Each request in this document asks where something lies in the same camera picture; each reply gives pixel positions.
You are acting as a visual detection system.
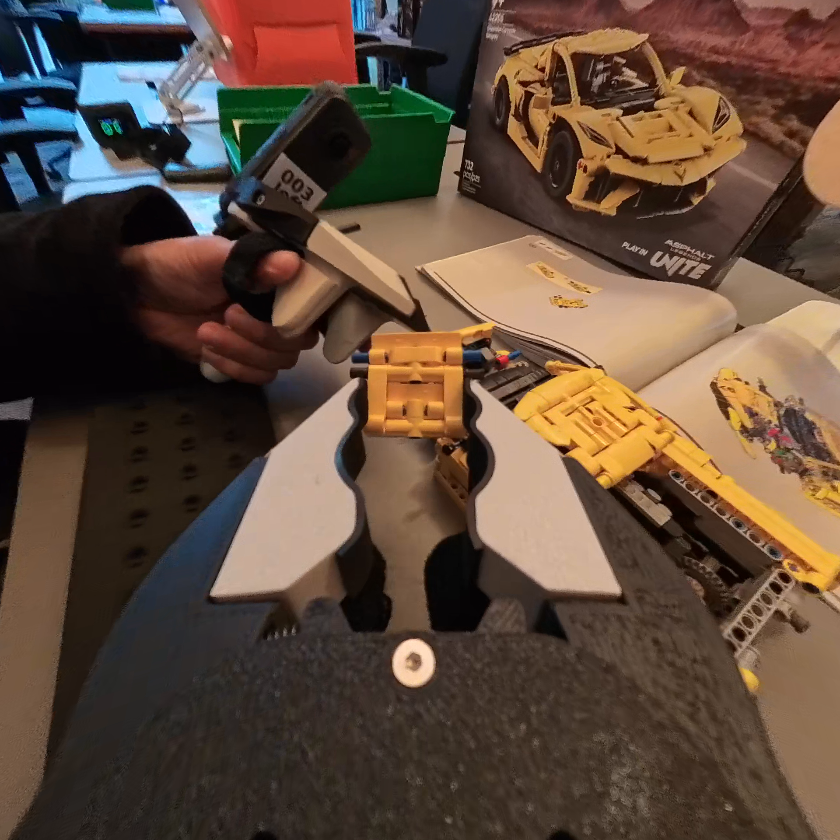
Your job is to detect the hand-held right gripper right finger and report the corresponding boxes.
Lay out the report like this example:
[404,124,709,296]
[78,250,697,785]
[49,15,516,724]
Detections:
[465,379,624,632]

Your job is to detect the yellow brick hood panel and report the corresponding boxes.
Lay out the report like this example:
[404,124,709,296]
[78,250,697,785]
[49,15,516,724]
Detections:
[350,328,485,441]

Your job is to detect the black office chair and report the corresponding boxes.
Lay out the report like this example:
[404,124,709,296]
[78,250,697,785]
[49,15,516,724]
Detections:
[0,7,80,211]
[356,0,487,112]

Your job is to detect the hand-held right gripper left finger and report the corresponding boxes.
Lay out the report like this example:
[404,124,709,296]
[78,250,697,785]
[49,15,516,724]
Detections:
[209,379,367,626]

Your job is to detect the black dotted rubber mat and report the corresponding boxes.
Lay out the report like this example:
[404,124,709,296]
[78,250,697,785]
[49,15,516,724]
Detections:
[82,384,278,595]

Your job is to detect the black toy car set box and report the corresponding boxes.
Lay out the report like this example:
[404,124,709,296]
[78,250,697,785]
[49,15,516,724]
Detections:
[457,0,811,291]

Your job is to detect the person's left hand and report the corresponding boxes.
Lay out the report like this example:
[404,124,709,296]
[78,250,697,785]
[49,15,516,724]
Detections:
[121,233,324,388]

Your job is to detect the green plastic bin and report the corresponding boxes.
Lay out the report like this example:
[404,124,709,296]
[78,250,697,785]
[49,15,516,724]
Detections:
[217,84,455,211]

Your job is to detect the black device green lights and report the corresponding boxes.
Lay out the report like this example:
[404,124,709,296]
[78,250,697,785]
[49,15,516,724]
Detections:
[77,101,193,173]

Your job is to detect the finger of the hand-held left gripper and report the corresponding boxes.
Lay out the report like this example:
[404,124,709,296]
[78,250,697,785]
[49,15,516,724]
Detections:
[307,218,432,332]
[320,303,396,366]

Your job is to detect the open instruction booklet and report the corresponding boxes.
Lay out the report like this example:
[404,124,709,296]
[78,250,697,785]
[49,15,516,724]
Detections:
[416,235,840,565]

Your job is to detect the person's left forearm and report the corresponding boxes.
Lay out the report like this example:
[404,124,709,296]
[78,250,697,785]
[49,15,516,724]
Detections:
[0,185,198,401]

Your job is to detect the orange plastic tote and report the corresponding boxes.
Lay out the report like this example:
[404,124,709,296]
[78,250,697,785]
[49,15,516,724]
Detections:
[200,0,358,88]

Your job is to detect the yellow brick model car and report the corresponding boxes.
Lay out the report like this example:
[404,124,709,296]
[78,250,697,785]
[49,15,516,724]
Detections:
[433,322,840,693]

